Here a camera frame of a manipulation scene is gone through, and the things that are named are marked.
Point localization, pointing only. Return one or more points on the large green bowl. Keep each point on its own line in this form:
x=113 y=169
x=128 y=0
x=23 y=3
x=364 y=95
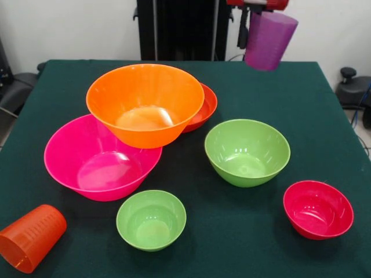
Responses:
x=246 y=153

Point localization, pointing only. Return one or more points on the black pedestal leg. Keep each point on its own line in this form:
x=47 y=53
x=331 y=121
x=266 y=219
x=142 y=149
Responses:
x=17 y=89
x=352 y=92

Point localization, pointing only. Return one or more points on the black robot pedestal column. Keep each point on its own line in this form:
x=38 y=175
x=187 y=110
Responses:
x=185 y=29

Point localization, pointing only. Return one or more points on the dark green table cloth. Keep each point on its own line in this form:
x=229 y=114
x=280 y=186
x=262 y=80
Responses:
x=203 y=260

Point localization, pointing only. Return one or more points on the red-orange cup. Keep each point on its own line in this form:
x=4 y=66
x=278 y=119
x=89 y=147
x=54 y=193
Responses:
x=32 y=234

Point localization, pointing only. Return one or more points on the small pink bowl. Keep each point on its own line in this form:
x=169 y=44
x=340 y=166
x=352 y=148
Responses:
x=317 y=211

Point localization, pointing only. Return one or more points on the small green bowl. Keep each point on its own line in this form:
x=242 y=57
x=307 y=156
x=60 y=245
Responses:
x=150 y=226

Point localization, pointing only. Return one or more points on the large orange bowl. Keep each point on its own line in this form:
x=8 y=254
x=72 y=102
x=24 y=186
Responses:
x=139 y=89

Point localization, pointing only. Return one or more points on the purple cup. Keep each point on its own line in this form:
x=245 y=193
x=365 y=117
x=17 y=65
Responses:
x=269 y=43

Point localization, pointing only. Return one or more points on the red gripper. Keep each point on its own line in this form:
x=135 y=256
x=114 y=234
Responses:
x=275 y=3

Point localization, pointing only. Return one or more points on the large pink bowl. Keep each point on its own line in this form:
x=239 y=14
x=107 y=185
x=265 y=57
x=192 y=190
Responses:
x=87 y=162

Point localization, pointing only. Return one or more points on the red-orange bowl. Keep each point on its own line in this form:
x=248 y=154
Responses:
x=207 y=110

